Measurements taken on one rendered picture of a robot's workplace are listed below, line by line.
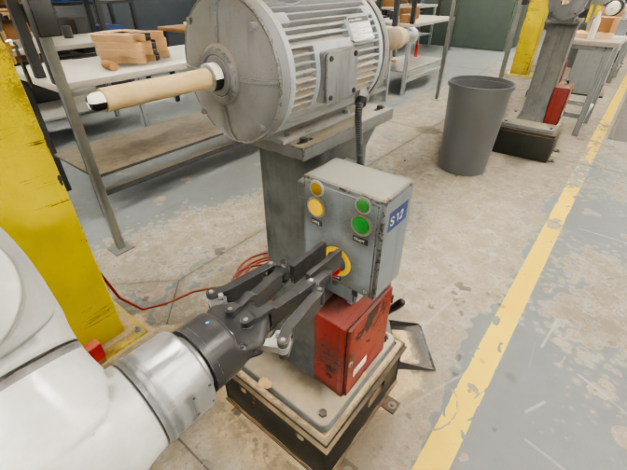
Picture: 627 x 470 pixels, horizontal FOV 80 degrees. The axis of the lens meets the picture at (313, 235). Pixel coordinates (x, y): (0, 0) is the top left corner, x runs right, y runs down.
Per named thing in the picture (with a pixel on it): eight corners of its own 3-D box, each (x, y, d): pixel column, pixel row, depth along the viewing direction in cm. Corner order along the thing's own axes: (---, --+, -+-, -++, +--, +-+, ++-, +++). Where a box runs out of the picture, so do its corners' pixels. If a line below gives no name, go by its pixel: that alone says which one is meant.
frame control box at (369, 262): (348, 229, 96) (354, 130, 81) (426, 262, 84) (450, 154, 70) (283, 279, 80) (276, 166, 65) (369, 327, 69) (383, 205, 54)
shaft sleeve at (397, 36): (388, 48, 111) (390, 25, 108) (406, 49, 108) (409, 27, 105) (355, 55, 99) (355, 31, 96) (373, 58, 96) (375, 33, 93)
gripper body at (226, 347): (174, 365, 42) (237, 317, 48) (224, 409, 38) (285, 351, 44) (160, 318, 38) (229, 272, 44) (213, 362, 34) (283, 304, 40)
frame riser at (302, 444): (297, 318, 185) (296, 281, 171) (410, 388, 154) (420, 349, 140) (215, 392, 153) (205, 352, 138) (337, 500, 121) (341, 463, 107)
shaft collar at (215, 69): (209, 88, 68) (205, 60, 65) (226, 91, 65) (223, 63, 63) (201, 89, 66) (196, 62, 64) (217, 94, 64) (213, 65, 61)
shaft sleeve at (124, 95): (202, 86, 66) (199, 66, 64) (214, 89, 64) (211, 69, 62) (100, 109, 54) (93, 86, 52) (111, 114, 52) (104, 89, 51)
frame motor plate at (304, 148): (319, 103, 109) (320, 89, 107) (393, 118, 97) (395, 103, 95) (224, 136, 86) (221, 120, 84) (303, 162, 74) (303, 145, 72)
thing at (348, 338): (355, 332, 139) (363, 253, 118) (385, 349, 132) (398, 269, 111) (313, 379, 122) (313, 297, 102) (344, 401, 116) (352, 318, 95)
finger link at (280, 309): (236, 318, 41) (243, 324, 40) (311, 271, 47) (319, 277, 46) (240, 341, 43) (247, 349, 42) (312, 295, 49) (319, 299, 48)
